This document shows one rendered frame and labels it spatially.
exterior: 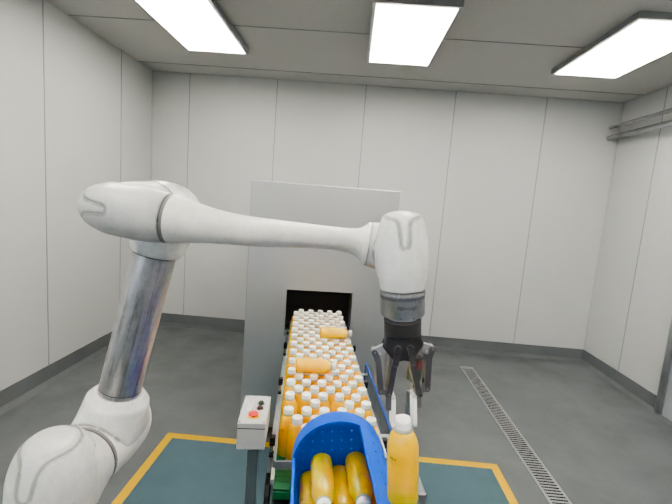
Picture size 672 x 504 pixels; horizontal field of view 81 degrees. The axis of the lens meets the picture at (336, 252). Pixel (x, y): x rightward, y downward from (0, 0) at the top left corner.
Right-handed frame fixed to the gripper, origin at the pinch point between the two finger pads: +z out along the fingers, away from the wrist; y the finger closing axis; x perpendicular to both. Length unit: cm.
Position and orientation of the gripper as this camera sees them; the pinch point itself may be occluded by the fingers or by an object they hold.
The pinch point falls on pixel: (402, 409)
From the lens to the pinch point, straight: 90.9
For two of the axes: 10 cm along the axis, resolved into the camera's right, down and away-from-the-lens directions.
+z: 0.3, 9.9, 1.5
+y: 10.0, -0.4, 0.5
